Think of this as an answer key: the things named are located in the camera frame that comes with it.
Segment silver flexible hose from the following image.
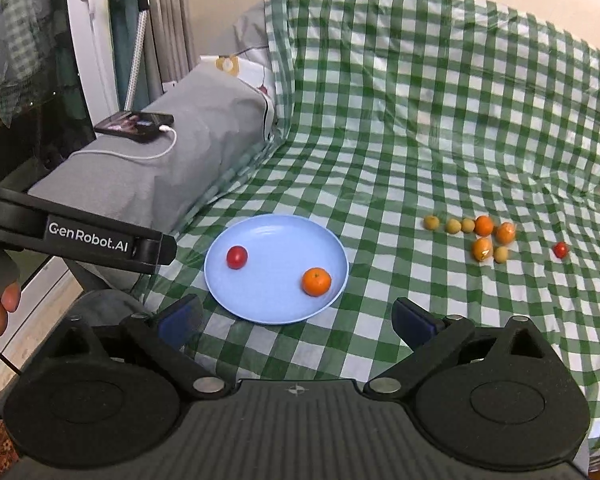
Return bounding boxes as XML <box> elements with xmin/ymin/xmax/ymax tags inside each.
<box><xmin>124</xmin><ymin>6</ymin><xmax>150</xmax><ymax>111</ymax></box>

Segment lower orange kumquat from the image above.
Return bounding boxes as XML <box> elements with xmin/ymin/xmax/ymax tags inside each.
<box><xmin>471</xmin><ymin>237</ymin><xmax>493</xmax><ymax>262</ymax></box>

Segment lone orange mandarin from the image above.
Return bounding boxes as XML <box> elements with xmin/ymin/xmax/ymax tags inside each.
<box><xmin>301</xmin><ymin>268</ymin><xmax>332</xmax><ymax>297</ymax></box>

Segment grey sofa armrest cover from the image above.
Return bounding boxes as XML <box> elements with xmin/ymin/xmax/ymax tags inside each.
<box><xmin>29</xmin><ymin>63</ymin><xmax>280</xmax><ymax>233</ymax></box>

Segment blue round plate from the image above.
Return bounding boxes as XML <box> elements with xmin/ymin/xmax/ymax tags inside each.
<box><xmin>204</xmin><ymin>214</ymin><xmax>349</xmax><ymax>325</ymax></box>

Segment green checkered tablecloth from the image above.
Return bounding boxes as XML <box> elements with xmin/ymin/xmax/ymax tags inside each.
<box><xmin>134</xmin><ymin>0</ymin><xmax>600</xmax><ymax>466</ymax></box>

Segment white charging cable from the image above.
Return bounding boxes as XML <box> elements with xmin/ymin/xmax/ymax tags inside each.
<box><xmin>72</xmin><ymin>126</ymin><xmax>178</xmax><ymax>163</ymax></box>

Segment right wrapped orange kumquat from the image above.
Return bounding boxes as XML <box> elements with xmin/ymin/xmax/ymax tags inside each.
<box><xmin>494</xmin><ymin>222</ymin><xmax>516</xmax><ymax>245</ymax></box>

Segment large red cherry tomato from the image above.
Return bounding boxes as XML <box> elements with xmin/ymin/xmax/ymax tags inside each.
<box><xmin>226</xmin><ymin>246</ymin><xmax>248</xmax><ymax>270</ymax></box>

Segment white door frame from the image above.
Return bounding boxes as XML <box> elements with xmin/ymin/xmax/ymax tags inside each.
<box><xmin>67</xmin><ymin>0</ymin><xmax>119</xmax><ymax>124</ymax></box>

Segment top orange kumquat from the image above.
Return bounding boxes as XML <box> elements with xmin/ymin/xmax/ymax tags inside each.
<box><xmin>474</xmin><ymin>214</ymin><xmax>494</xmax><ymax>237</ymax></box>

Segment black smartphone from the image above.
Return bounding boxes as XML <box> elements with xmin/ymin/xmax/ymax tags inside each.
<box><xmin>94</xmin><ymin>110</ymin><xmax>174</xmax><ymax>144</ymax></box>

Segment small red cherry tomato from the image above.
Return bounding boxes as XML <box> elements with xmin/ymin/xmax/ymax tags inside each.
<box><xmin>553</xmin><ymin>242</ymin><xmax>569</xmax><ymax>259</ymax></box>

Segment tan longan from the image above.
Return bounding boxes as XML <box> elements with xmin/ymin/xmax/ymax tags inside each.
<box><xmin>493</xmin><ymin>246</ymin><xmax>508</xmax><ymax>263</ymax></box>
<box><xmin>445</xmin><ymin>218</ymin><xmax>462</xmax><ymax>234</ymax></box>
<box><xmin>460</xmin><ymin>218</ymin><xmax>475</xmax><ymax>233</ymax></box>
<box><xmin>422</xmin><ymin>214</ymin><xmax>440</xmax><ymax>231</ymax></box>

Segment grey curtain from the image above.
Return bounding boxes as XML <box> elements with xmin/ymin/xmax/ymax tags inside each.
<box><xmin>107</xmin><ymin>0</ymin><xmax>199</xmax><ymax>111</ymax></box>

